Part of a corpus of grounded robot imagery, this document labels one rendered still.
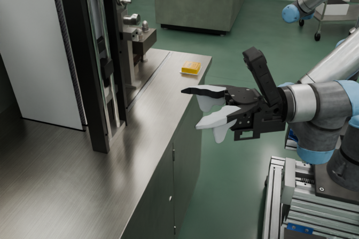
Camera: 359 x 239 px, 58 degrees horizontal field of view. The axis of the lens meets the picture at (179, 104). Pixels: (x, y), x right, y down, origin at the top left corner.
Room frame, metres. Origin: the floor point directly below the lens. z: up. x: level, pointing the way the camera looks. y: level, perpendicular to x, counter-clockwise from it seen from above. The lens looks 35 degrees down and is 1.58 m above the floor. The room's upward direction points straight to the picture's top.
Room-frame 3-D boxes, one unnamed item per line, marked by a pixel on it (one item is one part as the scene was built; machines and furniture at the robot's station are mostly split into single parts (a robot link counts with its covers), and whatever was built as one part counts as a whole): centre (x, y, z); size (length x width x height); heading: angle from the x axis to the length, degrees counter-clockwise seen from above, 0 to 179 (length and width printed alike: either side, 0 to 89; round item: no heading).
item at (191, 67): (1.25, -0.05, 0.91); 0.07 x 0.07 x 0.02; 73
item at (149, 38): (1.39, 0.32, 1.00); 0.40 x 0.16 x 0.06; 73
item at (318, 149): (0.56, -0.30, 1.12); 0.11 x 0.08 x 0.11; 9
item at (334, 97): (0.54, -0.31, 1.21); 0.11 x 0.08 x 0.09; 99
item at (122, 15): (1.12, 0.19, 1.05); 0.06 x 0.05 x 0.31; 73
